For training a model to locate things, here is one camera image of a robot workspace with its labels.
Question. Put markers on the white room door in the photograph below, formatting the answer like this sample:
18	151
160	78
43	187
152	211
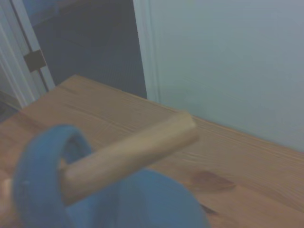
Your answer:
14	59

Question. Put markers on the blue enamel mug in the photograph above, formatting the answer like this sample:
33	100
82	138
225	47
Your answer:
147	202

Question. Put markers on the metal door hinge plate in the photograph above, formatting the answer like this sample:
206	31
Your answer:
35	60

